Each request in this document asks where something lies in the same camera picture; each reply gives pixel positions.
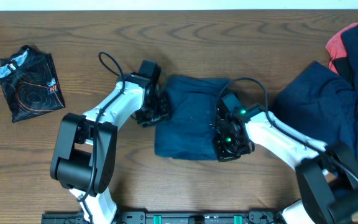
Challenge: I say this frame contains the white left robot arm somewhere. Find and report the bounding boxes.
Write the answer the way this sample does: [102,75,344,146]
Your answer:
[50,71,170,223]

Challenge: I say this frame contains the folded black patterned shirt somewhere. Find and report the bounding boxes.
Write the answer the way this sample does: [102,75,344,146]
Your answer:
[0,45,65,123]

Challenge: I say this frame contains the navy blue shorts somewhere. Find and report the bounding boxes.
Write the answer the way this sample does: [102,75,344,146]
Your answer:
[154,75,230,161]

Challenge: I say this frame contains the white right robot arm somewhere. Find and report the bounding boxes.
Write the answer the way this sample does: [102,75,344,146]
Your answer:
[214,103,358,223]

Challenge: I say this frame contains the red garment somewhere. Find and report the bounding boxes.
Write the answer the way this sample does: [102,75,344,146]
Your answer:
[325,22,358,74]

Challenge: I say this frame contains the dark navy clothes pile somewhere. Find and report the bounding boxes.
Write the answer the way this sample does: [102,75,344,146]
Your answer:
[272,26,358,165]

